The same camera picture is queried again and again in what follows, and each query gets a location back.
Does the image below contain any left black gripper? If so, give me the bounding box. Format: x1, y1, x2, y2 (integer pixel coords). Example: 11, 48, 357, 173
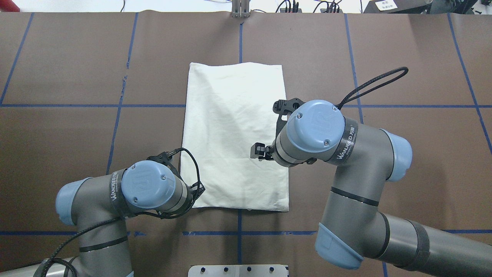
146, 152, 205, 219

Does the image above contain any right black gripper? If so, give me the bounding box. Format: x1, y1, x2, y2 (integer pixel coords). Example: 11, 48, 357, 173
251, 98, 317, 165

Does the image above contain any cream long-sleeve cat shirt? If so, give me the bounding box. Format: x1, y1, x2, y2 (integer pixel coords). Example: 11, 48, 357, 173
182, 62, 289, 212

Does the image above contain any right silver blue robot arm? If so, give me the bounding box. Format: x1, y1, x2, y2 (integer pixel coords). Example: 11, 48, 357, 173
251, 98, 492, 277

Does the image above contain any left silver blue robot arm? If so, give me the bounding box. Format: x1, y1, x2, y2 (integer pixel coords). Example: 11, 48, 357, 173
34, 148, 205, 277

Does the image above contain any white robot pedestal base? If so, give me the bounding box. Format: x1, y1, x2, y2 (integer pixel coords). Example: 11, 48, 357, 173
188, 264, 290, 277

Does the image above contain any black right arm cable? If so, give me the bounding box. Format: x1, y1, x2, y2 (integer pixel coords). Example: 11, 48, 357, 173
335, 67, 409, 110

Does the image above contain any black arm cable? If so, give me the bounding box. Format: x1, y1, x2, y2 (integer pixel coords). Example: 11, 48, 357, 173
33, 148, 202, 277
335, 67, 409, 110

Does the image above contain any aluminium frame post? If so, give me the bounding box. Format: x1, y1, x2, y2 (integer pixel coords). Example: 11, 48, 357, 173
231, 0, 251, 18

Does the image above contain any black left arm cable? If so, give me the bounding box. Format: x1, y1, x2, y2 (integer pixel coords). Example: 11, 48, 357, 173
33, 148, 202, 277

